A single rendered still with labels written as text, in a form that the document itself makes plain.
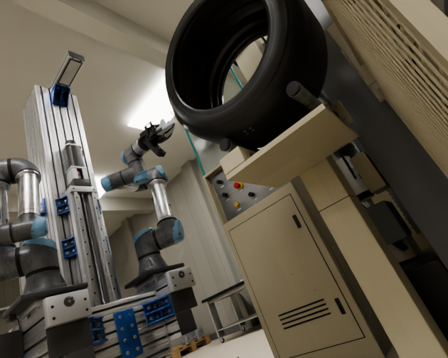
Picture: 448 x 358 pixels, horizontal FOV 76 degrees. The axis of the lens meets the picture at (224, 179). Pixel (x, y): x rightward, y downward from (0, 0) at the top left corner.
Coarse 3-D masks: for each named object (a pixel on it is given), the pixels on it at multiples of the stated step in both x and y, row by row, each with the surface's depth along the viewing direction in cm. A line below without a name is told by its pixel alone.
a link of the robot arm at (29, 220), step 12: (12, 168) 125; (24, 168) 125; (36, 168) 129; (24, 180) 121; (36, 180) 124; (24, 192) 115; (36, 192) 118; (24, 204) 111; (36, 204) 113; (24, 216) 106; (36, 216) 108; (12, 228) 101; (24, 228) 103; (36, 228) 104; (12, 240) 101; (24, 240) 104
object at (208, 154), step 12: (228, 72) 198; (228, 84) 197; (240, 84) 190; (228, 96) 196; (192, 144) 212; (204, 144) 205; (216, 144) 198; (204, 156) 204; (216, 156) 197; (204, 168) 203
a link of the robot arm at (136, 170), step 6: (132, 162) 138; (138, 162) 138; (126, 168) 139; (132, 168) 137; (138, 168) 137; (144, 168) 139; (126, 174) 136; (132, 174) 137; (138, 174) 136; (144, 174) 138; (126, 180) 137; (132, 180) 138; (138, 180) 136; (144, 180) 138
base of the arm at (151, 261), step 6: (150, 252) 146; (156, 252) 148; (144, 258) 145; (150, 258) 145; (156, 258) 146; (162, 258) 150; (144, 264) 143; (150, 264) 144; (156, 264) 143; (162, 264) 145; (144, 270) 141
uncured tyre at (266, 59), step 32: (224, 0) 113; (256, 0) 112; (288, 0) 84; (192, 32) 120; (224, 32) 127; (256, 32) 123; (288, 32) 82; (320, 32) 95; (192, 64) 127; (224, 64) 133; (288, 64) 83; (320, 64) 94; (192, 96) 128; (256, 96) 86; (288, 96) 88; (192, 128) 104; (224, 128) 95; (256, 128) 93; (288, 128) 102
